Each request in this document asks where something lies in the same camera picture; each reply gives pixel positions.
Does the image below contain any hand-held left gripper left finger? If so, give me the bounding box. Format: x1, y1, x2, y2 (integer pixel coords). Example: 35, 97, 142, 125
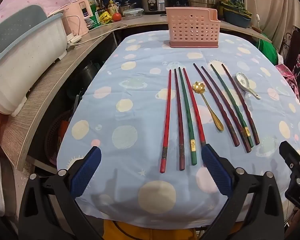
18, 145, 105, 240

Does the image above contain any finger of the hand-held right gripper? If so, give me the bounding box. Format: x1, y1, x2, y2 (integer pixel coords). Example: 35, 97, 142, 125
279, 141, 300, 172

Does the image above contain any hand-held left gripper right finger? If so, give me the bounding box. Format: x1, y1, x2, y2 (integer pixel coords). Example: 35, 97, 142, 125
201, 144, 285, 240

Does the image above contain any dark maroon chopstick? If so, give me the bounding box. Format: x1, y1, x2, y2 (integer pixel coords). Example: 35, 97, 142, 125
174, 68, 185, 171
221, 63, 261, 146
201, 66, 252, 153
193, 63, 240, 147

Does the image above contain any green chopstick with gold band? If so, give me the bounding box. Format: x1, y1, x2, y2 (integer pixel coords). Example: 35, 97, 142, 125
210, 64, 254, 148
178, 67, 198, 166

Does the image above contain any red chopstick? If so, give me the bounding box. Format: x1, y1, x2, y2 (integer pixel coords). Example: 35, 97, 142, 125
183, 68, 207, 147
159, 69, 172, 173

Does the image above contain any white ceramic soup spoon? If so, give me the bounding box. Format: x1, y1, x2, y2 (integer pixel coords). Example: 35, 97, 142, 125
235, 72, 262, 100

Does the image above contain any pink perforated utensil basket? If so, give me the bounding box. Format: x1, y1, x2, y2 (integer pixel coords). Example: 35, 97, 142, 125
165, 7, 221, 48

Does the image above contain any pink floral cloth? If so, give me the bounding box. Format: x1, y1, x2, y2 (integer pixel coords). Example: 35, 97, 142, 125
275, 54, 300, 105

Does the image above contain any blue planet-print tablecloth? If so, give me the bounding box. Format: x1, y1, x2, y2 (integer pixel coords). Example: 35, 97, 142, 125
57, 30, 300, 223

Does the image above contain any yellow stool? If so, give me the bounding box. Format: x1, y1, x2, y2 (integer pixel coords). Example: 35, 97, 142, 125
104, 219, 198, 240

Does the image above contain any gold flower-shaped spoon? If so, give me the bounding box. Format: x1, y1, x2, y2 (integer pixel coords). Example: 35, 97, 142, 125
192, 81, 224, 132

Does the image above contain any dark wooden chair back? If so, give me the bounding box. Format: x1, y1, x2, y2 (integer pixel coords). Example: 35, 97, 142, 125
287, 30, 300, 68

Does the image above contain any green cloth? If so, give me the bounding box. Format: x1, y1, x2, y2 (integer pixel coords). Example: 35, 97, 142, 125
255, 36, 280, 65

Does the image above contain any steel pot under counter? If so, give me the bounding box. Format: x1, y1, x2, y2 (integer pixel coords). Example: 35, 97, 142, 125
79, 59, 100, 82

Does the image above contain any white plastic tub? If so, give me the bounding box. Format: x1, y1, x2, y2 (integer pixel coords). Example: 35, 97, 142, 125
0, 12, 68, 117

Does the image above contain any white power strip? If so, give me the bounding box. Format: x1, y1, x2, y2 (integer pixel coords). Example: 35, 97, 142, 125
66, 35, 82, 49

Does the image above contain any beige curtain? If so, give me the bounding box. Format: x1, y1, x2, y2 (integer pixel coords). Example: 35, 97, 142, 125
242, 0, 300, 53

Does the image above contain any dark blue planter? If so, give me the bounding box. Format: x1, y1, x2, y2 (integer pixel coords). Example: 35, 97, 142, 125
224, 9, 252, 29

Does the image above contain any pink kitchen appliance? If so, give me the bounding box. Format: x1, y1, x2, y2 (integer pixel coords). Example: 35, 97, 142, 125
62, 0, 90, 37

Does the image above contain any green trailing plant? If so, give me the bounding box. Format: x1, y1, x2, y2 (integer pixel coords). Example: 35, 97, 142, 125
221, 0, 253, 18

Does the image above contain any green and white packet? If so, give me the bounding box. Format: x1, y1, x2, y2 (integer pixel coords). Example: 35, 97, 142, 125
86, 0, 102, 29

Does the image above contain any yellow packet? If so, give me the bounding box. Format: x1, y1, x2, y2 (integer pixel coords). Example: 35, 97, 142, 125
99, 11, 112, 23

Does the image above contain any grey-green perforated lid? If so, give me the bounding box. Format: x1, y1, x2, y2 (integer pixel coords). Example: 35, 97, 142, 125
0, 4, 49, 63

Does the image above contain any glass food container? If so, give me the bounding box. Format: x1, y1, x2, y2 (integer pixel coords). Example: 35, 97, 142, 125
122, 8, 143, 20

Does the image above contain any yellow liquid bottle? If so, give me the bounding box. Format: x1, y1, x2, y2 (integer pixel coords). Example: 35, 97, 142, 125
107, 0, 119, 15

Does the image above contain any small lidded steel pot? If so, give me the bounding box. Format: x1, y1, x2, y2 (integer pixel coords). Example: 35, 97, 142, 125
119, 2, 137, 12

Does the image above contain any silver rice cooker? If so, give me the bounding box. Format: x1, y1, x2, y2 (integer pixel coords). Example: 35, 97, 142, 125
139, 0, 171, 15

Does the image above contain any white cord with switch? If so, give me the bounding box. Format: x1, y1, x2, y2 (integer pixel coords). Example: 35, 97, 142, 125
250, 0, 262, 30

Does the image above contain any white power cable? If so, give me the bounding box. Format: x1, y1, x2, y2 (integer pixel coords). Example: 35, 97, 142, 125
77, 23, 128, 45

